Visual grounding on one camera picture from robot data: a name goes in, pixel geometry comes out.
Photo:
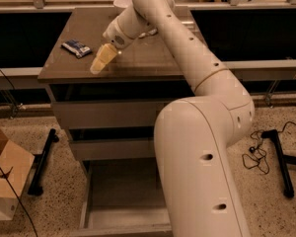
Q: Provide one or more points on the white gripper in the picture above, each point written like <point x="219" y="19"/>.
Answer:
<point x="113" y="34"/>

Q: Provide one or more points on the black left stand leg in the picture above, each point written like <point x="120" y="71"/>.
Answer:
<point x="35" y="188"/>

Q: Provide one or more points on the black right stand leg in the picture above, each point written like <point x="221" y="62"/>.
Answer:
<point x="283" y="161"/>

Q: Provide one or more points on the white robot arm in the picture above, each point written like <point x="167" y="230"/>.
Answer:
<point x="191" y="135"/>

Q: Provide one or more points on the white ceramic bowl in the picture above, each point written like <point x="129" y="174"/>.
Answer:
<point x="121" y="5"/>

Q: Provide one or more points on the cardboard box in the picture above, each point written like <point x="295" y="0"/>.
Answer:
<point x="15" y="165"/>

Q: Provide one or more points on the blue rxbar blueberry packet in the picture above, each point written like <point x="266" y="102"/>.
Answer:
<point x="77" y="48"/>

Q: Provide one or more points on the middle grey drawer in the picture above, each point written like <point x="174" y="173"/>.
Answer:
<point x="111" y="149"/>

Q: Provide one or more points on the top grey drawer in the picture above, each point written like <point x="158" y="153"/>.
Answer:
<point x="105" y="114"/>

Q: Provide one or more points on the plastic water bottle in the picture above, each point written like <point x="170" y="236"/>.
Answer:
<point x="148" y="34"/>

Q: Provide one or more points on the grey drawer cabinet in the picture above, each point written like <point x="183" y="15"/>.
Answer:
<point x="144" y="71"/>

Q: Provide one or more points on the black stand leg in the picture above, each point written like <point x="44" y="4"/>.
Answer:
<point x="283" y="161"/>
<point x="35" y="188"/>

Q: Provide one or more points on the open bottom grey drawer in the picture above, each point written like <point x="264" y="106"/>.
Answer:
<point x="123" y="198"/>

